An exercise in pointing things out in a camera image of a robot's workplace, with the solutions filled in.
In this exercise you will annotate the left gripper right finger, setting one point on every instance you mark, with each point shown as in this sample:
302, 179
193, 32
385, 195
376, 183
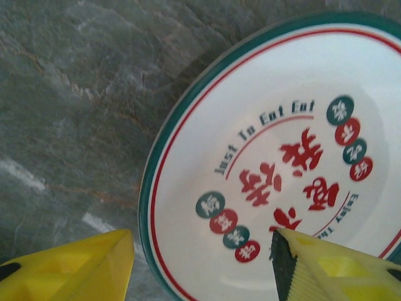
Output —
329, 269

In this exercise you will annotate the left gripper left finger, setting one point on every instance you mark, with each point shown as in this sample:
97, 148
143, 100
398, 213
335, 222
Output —
78, 272

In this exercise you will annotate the white plate red characters print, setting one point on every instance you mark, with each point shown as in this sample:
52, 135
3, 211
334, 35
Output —
250, 94

